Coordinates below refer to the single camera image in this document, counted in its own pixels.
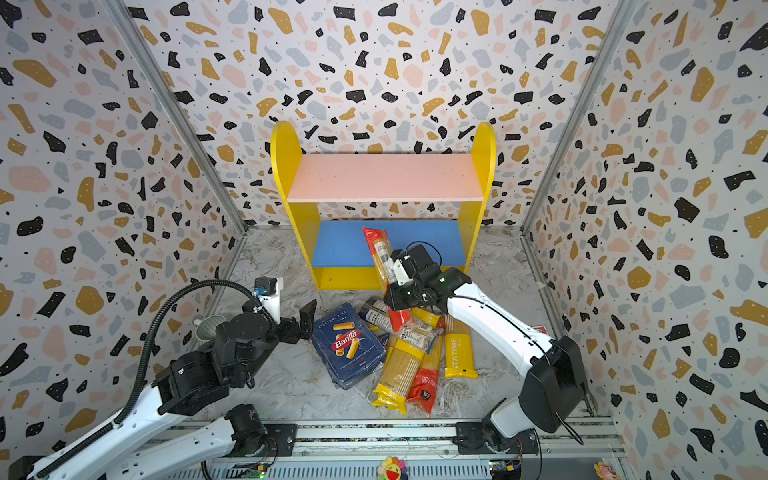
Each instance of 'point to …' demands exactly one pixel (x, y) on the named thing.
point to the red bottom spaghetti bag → (423, 392)
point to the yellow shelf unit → (337, 251)
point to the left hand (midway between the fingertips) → (297, 297)
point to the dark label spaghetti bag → (377, 313)
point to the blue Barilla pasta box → (346, 345)
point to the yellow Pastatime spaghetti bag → (459, 349)
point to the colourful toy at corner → (605, 472)
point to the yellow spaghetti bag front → (398, 375)
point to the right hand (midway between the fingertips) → (383, 293)
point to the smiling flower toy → (392, 468)
